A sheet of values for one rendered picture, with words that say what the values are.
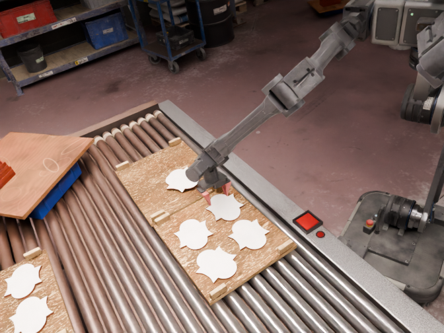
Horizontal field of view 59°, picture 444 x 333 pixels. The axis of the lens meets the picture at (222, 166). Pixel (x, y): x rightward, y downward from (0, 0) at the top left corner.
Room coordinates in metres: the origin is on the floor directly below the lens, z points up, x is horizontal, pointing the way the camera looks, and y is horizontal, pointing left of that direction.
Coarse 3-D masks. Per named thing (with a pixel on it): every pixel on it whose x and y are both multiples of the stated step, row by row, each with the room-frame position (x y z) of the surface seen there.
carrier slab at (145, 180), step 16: (144, 160) 1.45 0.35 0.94; (160, 160) 1.43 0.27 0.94; (176, 160) 1.41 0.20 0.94; (192, 160) 1.39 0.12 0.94; (128, 176) 1.35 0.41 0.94; (144, 176) 1.33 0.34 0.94; (160, 176) 1.31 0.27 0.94; (128, 192) 1.26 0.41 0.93; (144, 192) 1.23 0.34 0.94; (160, 192) 1.21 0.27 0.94; (176, 192) 1.19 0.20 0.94; (192, 192) 1.18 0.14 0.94; (208, 192) 1.16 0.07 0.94; (144, 208) 1.13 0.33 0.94; (160, 208) 1.12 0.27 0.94; (176, 208) 1.10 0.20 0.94
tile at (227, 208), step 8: (216, 200) 1.09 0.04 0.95; (224, 200) 1.08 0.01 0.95; (232, 200) 1.08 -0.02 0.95; (208, 208) 1.06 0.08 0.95; (216, 208) 1.05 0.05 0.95; (224, 208) 1.04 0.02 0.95; (232, 208) 1.04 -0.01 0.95; (216, 216) 1.01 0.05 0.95; (224, 216) 1.00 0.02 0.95; (232, 216) 1.00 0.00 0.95
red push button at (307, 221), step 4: (304, 216) 0.95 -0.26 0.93; (308, 216) 0.95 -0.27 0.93; (312, 216) 0.94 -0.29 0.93; (296, 220) 0.94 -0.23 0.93; (300, 220) 0.93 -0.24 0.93; (304, 220) 0.93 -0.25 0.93; (308, 220) 0.93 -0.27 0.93; (312, 220) 0.92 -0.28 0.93; (316, 220) 0.92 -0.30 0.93; (300, 224) 0.92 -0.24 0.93; (304, 224) 0.91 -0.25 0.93; (308, 224) 0.91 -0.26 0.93; (312, 224) 0.91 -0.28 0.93; (308, 228) 0.89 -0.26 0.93
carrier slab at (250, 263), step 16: (192, 208) 1.09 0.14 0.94; (240, 208) 1.04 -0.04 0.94; (176, 224) 1.02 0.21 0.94; (208, 224) 0.99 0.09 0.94; (224, 224) 0.98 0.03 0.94; (272, 224) 0.93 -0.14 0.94; (176, 240) 0.94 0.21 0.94; (208, 240) 0.91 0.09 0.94; (224, 240) 0.90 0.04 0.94; (272, 240) 0.86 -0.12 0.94; (176, 256) 0.87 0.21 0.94; (192, 256) 0.85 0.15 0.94; (240, 256) 0.82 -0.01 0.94; (256, 256) 0.81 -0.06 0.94; (272, 256) 0.80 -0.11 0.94; (192, 272) 0.79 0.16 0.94; (240, 272) 0.76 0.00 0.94; (256, 272) 0.75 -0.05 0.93; (208, 288) 0.72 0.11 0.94
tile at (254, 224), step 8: (240, 224) 0.95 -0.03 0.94; (248, 224) 0.95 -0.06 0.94; (256, 224) 0.94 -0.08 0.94; (240, 232) 0.92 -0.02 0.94; (248, 232) 0.91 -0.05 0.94; (256, 232) 0.90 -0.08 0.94; (264, 232) 0.90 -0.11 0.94; (240, 240) 0.88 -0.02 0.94; (248, 240) 0.87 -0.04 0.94; (256, 240) 0.87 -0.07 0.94; (264, 240) 0.86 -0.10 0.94; (240, 248) 0.84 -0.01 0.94; (248, 248) 0.84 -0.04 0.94; (256, 248) 0.83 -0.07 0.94
